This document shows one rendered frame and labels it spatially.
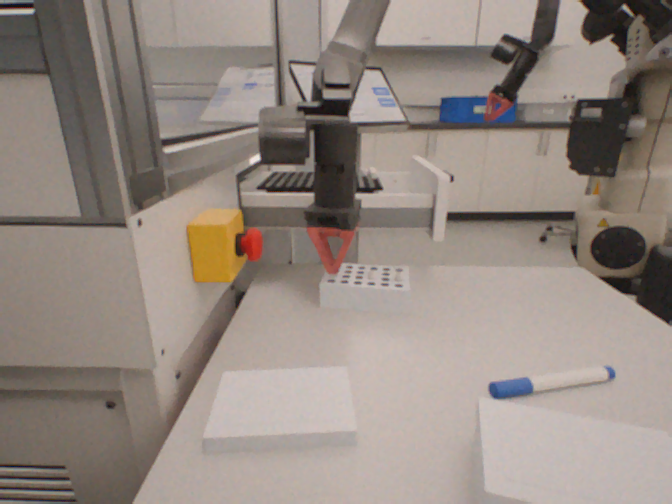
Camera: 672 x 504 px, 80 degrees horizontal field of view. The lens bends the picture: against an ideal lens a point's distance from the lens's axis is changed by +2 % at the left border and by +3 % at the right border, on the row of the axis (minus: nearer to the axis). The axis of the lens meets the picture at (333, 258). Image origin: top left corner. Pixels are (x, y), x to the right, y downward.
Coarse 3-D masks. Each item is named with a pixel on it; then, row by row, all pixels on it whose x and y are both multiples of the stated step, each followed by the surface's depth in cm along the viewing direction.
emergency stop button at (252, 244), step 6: (252, 228) 47; (252, 234) 46; (258, 234) 46; (246, 240) 45; (252, 240) 45; (258, 240) 46; (240, 246) 46; (246, 246) 45; (252, 246) 45; (258, 246) 46; (246, 252) 46; (252, 252) 45; (258, 252) 46; (252, 258) 46; (258, 258) 47
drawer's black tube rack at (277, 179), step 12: (264, 180) 75; (276, 180) 76; (288, 180) 76; (300, 180) 75; (312, 180) 75; (360, 180) 75; (276, 192) 78; (288, 192) 79; (300, 192) 80; (312, 192) 79; (360, 192) 79; (372, 192) 70
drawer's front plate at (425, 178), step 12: (420, 168) 77; (432, 168) 70; (420, 180) 77; (432, 180) 67; (444, 180) 62; (420, 192) 77; (432, 192) 67; (444, 192) 63; (444, 204) 64; (444, 216) 64; (432, 228) 66; (444, 228) 65; (432, 240) 66
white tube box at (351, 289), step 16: (352, 272) 59; (384, 272) 59; (320, 288) 55; (336, 288) 55; (352, 288) 55; (368, 288) 54; (384, 288) 54; (400, 288) 54; (320, 304) 56; (336, 304) 56; (352, 304) 56; (368, 304) 55; (384, 304) 55; (400, 304) 54
